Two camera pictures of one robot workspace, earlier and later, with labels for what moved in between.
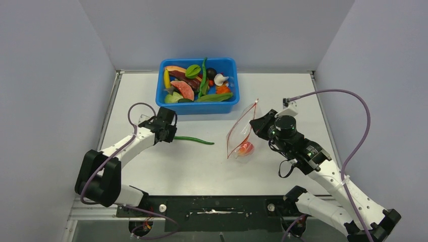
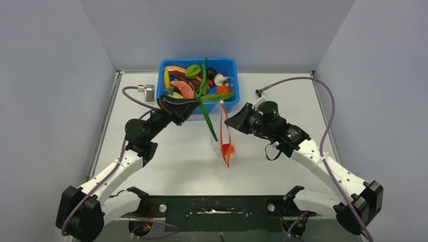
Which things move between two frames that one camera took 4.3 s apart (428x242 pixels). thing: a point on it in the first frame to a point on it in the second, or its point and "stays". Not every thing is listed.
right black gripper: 259,125 to 238,122
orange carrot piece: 222,89 stays
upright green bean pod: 204,78 stays
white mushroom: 219,79 stays
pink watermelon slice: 187,93 stays
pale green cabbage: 172,98 stays
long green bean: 182,137 to 207,116
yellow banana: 166,78 stays
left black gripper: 172,130 to 178,109
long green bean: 219,97 stays
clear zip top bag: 238,142 to 221,140
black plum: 211,72 stays
